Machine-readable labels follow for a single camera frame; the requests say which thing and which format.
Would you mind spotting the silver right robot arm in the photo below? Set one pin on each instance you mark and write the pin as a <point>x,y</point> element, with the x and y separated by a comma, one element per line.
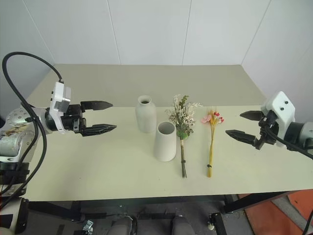
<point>299,132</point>

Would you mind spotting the yellow stem pink red flowers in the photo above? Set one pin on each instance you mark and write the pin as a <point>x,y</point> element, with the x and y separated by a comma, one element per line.
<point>211,144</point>

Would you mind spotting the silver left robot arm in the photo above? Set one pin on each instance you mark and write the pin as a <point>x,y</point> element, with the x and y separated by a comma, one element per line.
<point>14,143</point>

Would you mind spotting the white conical vase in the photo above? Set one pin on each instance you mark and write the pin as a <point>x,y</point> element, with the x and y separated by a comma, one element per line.
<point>165,145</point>

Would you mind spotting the dark rounded shape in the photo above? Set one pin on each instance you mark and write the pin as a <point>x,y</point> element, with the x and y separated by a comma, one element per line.
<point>122,226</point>
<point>180,225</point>

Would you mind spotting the black metal table frame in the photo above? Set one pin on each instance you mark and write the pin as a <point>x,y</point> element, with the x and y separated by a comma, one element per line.
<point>247,202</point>

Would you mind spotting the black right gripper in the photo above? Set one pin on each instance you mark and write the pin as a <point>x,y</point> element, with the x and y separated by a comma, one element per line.
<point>267,131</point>

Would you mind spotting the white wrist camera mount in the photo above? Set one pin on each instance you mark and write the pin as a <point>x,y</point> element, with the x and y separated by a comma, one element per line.
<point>281,107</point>
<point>60,94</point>

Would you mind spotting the green white dried flower bunch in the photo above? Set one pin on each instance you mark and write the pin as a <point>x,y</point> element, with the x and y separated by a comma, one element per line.
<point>182,117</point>

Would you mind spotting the silver table caster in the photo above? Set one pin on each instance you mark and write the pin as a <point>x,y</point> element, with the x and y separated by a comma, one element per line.
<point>88,225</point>
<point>211,221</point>

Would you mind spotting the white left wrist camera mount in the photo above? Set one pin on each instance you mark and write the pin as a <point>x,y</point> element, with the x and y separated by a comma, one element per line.
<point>60,94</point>

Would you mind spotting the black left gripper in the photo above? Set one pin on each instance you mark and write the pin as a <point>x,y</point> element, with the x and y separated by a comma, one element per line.
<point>73,121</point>

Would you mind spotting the white black robot torso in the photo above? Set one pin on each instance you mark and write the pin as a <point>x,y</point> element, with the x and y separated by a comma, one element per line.
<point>11,218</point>

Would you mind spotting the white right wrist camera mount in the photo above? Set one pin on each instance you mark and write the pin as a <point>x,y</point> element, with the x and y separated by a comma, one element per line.
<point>281,107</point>

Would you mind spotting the orange floor mat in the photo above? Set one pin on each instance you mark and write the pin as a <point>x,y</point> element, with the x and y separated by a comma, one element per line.
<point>281,213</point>

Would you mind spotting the white bottle-shaped vase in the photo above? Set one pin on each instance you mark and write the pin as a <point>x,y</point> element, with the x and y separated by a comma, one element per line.
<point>146,117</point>

